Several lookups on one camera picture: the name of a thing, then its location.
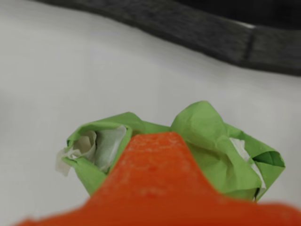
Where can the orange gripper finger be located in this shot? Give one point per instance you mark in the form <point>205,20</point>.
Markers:
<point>155,176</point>

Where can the green paper package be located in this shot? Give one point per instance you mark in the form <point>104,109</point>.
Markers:
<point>207,131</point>

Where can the short black foam border strip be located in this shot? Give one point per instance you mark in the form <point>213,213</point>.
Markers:
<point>275,51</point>

